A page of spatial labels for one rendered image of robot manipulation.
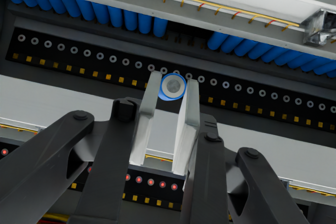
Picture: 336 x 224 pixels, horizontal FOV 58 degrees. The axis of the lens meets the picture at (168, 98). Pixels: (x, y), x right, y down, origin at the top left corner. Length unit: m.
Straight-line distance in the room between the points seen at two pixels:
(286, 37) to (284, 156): 0.14
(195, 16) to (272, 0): 0.08
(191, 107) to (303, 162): 0.24
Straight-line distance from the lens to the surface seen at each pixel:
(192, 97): 0.17
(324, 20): 0.36
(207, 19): 0.37
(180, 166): 0.15
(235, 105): 0.49
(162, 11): 0.36
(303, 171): 0.38
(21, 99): 0.36
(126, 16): 0.41
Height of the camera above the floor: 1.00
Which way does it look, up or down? 9 degrees up
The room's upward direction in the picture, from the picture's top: 167 degrees counter-clockwise
